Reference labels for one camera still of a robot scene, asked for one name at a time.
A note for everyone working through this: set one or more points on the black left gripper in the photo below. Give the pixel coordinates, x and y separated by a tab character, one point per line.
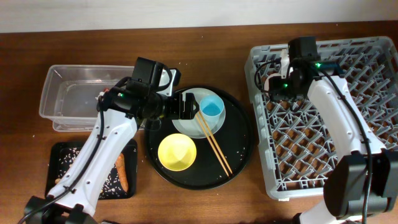
178	111

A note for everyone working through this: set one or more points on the grey round plate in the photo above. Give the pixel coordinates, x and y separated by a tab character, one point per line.
191	127

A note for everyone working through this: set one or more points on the peanut shells and rice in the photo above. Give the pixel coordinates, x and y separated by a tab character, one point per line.
112	183

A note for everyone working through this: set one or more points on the blue cup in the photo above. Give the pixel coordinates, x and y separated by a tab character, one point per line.
211	106

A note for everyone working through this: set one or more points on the black rectangular tray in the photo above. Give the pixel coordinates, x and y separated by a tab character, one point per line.
62	152

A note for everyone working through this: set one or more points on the clear plastic bin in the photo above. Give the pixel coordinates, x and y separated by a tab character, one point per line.
69	94

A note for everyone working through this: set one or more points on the grey dishwasher rack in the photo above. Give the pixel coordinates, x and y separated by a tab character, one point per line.
296	151

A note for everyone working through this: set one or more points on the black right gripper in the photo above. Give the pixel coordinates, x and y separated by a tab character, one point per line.
277	91

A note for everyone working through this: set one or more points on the yellow bowl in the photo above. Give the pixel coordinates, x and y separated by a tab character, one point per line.
177	152

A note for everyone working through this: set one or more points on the pink cup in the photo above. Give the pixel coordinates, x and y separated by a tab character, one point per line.
274	83

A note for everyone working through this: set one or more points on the round black serving tray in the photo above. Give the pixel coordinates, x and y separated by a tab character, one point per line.
235	139

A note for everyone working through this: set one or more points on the wooden chopstick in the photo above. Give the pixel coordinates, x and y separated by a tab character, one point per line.
211	144
217	146

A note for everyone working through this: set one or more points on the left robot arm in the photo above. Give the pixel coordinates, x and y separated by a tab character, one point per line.
146	95

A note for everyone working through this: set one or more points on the orange carrot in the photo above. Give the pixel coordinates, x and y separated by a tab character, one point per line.
120	167

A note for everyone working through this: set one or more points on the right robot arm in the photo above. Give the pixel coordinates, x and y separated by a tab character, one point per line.
364	182

